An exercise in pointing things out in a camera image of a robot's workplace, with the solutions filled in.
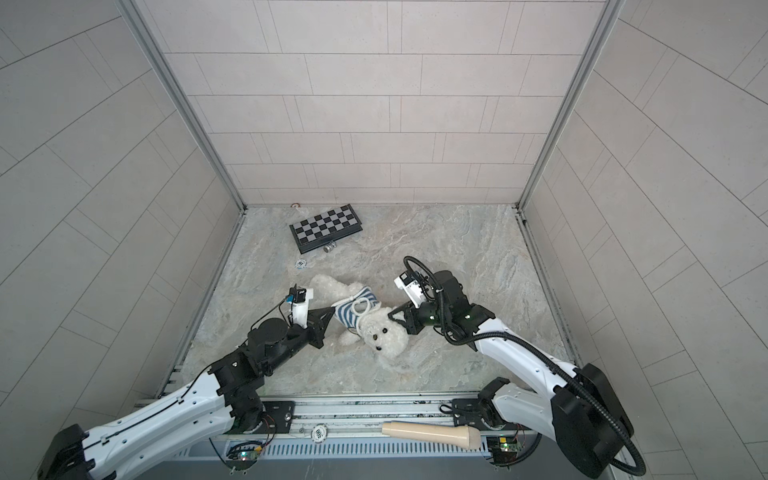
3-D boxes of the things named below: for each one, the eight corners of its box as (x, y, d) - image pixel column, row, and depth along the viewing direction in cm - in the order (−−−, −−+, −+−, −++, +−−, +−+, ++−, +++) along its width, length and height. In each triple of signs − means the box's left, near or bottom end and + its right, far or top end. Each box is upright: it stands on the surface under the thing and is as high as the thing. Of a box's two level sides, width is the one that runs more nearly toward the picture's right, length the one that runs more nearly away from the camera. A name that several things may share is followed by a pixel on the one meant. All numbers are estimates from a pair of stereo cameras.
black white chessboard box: (300, 255, 103) (298, 250, 101) (290, 230, 110) (288, 225, 108) (364, 230, 110) (363, 225, 108) (351, 208, 118) (350, 203, 115)
